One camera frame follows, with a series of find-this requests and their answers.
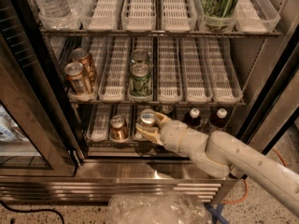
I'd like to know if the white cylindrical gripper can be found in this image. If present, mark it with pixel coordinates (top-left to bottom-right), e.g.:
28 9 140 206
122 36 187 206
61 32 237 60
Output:
136 112 208 157

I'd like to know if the wire shelf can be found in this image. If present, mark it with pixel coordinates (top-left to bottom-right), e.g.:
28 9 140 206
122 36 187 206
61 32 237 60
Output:
43 35 247 107
28 0 280 37
83 105 227 149

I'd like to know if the middle wire shelf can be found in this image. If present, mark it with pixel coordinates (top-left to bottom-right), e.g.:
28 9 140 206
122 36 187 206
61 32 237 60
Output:
43 35 247 107

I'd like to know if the green can middle front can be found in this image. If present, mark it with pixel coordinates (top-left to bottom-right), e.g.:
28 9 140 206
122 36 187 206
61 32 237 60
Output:
130 63 151 97

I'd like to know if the green can bottom rear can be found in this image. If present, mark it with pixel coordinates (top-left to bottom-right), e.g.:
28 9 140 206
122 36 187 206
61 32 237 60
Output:
162 105 174 114

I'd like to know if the bottom wire shelf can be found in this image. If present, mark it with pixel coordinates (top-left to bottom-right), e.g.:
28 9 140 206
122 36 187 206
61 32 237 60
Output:
83 105 227 149

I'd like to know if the blue tape on floor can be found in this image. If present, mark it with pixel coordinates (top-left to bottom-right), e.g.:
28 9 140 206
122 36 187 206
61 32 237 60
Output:
204 203 230 224

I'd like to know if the glass fridge door left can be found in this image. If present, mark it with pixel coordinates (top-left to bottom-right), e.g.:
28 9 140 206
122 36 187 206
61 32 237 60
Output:
0 0 86 178

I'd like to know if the orange cable on floor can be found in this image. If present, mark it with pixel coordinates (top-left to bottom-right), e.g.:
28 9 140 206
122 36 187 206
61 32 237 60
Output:
221 147 289 205

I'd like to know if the orange can middle front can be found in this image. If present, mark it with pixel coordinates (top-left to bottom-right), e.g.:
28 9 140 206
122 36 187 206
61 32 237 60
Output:
64 62 93 95

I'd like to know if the dark bottle white cap right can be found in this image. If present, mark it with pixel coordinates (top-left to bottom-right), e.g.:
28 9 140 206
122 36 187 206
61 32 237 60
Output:
209 108 228 130

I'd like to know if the silver redbull can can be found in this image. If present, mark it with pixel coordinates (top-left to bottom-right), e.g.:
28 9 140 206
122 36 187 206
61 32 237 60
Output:
139 109 157 127

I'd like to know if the green can middle rear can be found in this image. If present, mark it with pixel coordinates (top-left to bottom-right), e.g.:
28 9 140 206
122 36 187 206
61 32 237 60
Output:
130 49 150 65

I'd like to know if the dark bottle white cap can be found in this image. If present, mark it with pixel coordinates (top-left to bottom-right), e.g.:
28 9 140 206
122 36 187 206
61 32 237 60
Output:
183 107 201 129
209 108 228 130

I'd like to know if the orange can bottom shelf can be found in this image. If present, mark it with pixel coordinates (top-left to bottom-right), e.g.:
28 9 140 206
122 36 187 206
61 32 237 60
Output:
110 115 128 141

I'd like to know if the top wire shelf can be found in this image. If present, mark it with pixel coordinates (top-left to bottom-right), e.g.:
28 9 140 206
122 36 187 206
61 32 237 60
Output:
28 0 280 37

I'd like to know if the fridge door right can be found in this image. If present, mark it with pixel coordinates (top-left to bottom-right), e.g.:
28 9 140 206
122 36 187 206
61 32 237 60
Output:
236 30 299 154

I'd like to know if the steel fridge base grille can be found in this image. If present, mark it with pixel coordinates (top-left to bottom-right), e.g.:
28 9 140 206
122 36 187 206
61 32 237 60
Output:
0 160 237 203

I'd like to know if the clear water bottle front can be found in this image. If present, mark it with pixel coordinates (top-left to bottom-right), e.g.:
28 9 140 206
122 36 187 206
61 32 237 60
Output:
36 0 71 18

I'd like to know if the black cable on floor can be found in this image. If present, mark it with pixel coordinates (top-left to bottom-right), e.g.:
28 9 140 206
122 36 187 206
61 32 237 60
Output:
0 200 65 224

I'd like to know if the dark bottle white cap left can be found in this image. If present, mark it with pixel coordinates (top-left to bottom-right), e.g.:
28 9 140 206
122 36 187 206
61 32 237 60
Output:
183 107 201 129

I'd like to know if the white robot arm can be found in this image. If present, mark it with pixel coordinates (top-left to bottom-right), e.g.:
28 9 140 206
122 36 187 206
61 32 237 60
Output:
135 113 299 217

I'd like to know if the orange can middle rear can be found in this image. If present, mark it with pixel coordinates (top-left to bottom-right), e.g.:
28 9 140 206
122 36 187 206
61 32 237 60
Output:
71 48 97 84

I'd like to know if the clear plastic bag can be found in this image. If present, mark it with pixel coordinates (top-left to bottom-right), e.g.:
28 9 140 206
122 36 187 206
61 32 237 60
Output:
107 192 212 224

